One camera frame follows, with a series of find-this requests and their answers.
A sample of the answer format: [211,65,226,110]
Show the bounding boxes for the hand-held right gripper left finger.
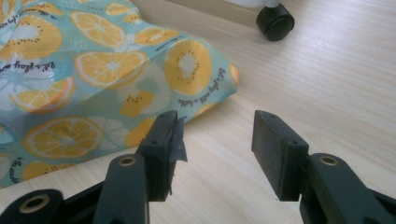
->
[135,109,189,203]

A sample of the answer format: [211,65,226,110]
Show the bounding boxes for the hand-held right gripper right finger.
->
[250,109,310,203]

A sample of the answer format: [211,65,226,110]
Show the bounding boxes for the fruit print fabric bag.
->
[0,0,241,189]

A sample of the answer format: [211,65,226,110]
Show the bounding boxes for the white two-tier trolley cart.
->
[222,0,296,42]

